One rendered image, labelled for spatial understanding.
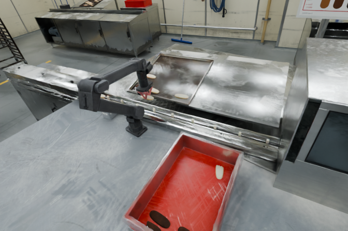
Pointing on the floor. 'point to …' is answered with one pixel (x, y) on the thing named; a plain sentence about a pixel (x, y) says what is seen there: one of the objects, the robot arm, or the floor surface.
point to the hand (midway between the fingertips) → (147, 96)
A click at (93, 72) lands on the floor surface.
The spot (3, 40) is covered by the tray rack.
